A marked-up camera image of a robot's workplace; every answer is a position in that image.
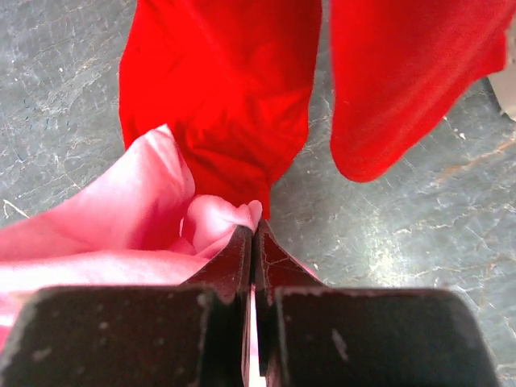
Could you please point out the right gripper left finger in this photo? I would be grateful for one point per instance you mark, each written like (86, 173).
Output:
(192, 334)

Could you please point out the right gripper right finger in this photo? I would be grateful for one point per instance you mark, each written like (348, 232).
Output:
(310, 334)

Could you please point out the pink t shirt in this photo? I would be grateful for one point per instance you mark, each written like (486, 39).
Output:
(139, 223)

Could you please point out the red t shirt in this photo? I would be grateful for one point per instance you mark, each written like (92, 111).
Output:
(215, 94)

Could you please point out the cream laundry basket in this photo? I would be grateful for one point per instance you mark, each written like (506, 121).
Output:
(504, 84)

